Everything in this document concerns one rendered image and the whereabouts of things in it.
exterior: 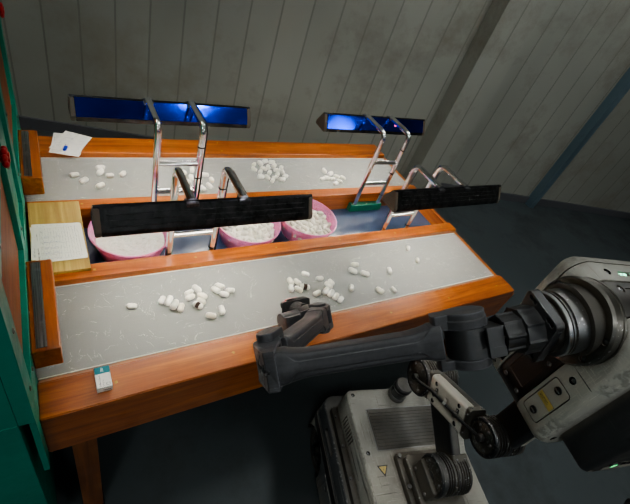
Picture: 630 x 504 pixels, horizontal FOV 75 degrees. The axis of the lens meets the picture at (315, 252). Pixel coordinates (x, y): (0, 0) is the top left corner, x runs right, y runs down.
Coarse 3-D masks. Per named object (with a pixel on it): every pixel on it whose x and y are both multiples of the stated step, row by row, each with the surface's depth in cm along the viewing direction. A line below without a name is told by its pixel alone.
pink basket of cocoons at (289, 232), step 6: (318, 204) 191; (318, 210) 192; (324, 210) 191; (330, 210) 189; (330, 216) 189; (282, 222) 176; (330, 222) 188; (336, 222) 184; (282, 228) 180; (288, 228) 174; (330, 228) 186; (288, 234) 177; (300, 234) 173; (306, 234) 171; (294, 240) 178
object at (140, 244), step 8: (160, 232) 152; (96, 240) 141; (104, 240) 142; (112, 240) 143; (120, 240) 144; (128, 240) 144; (136, 240) 145; (144, 240) 147; (152, 240) 148; (160, 240) 150; (104, 248) 140; (112, 248) 141; (120, 248) 141; (128, 248) 142; (136, 248) 143; (144, 248) 144; (152, 248) 145
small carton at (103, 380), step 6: (102, 366) 105; (108, 366) 106; (96, 372) 104; (102, 372) 104; (108, 372) 104; (96, 378) 102; (102, 378) 103; (108, 378) 103; (96, 384) 101; (102, 384) 102; (108, 384) 102; (102, 390) 102
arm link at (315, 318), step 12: (312, 312) 114; (324, 312) 115; (300, 324) 102; (312, 324) 104; (324, 324) 113; (264, 336) 82; (276, 336) 85; (288, 336) 90; (300, 336) 95; (312, 336) 103
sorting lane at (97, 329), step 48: (432, 240) 202; (96, 288) 126; (144, 288) 132; (240, 288) 143; (288, 288) 150; (336, 288) 158; (384, 288) 166; (432, 288) 175; (96, 336) 115; (144, 336) 120; (192, 336) 124
